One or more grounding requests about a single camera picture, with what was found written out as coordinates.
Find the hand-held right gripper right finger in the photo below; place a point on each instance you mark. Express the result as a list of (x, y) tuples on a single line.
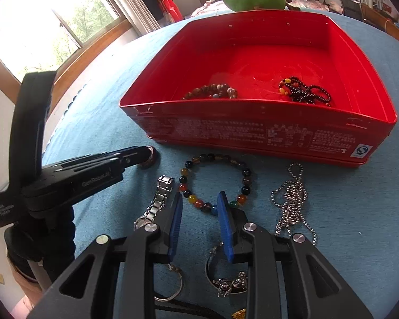
[(226, 226)]

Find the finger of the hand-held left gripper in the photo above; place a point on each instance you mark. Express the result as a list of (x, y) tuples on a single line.
[(136, 154), (86, 159)]

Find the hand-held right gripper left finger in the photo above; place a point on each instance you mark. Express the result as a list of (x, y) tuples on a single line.
[(175, 226)]

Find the silver wrist watch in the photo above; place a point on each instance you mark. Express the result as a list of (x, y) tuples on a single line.
[(163, 189)]

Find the silver bangle with charm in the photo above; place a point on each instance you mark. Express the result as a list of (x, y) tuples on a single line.
[(232, 284)]

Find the thin silver bangle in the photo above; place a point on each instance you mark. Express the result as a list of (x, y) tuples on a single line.
[(181, 284)]

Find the red plastic tray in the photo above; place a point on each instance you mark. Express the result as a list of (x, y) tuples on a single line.
[(252, 56)]

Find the pink cloth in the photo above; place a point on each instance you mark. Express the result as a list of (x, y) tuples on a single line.
[(25, 307)]

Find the blue blanket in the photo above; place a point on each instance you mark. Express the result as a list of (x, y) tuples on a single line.
[(369, 206)]

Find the beige curtain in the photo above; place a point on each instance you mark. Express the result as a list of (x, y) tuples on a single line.
[(133, 6)]

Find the red bag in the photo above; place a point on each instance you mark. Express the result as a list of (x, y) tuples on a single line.
[(169, 8)]

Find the floral bed sheet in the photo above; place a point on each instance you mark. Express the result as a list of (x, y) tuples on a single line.
[(319, 5)]

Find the pink plush toy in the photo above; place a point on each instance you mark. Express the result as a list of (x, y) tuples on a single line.
[(335, 6)]

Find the wooden desk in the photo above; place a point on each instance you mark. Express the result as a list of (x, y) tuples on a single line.
[(379, 20)]

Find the black office chair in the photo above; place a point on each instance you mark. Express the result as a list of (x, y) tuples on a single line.
[(350, 1)]

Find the large wooden frame window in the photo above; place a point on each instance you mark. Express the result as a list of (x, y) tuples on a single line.
[(36, 16)]

